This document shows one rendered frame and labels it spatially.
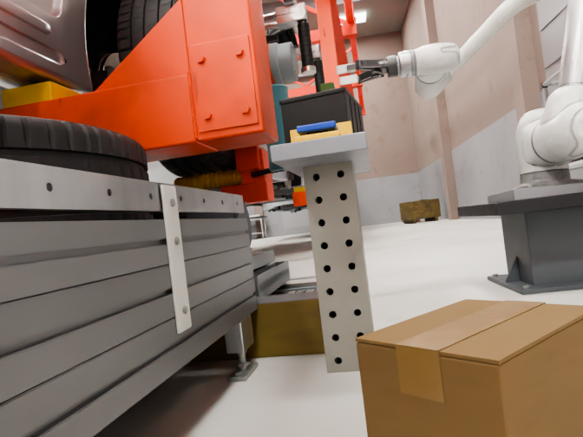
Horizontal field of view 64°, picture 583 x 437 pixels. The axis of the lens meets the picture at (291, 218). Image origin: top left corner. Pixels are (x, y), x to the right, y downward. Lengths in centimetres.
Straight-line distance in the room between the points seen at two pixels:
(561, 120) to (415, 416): 125
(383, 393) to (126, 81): 95
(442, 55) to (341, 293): 105
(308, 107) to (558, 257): 107
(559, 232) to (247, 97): 113
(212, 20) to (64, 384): 87
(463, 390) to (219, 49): 89
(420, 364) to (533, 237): 129
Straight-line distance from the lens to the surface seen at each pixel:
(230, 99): 109
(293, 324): 113
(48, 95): 133
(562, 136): 161
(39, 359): 48
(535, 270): 173
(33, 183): 49
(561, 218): 176
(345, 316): 97
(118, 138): 86
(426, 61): 176
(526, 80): 685
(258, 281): 143
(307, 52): 146
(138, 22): 150
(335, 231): 95
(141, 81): 121
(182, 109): 113
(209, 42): 114
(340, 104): 96
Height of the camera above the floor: 30
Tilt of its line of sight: 1 degrees up
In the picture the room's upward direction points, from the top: 7 degrees counter-clockwise
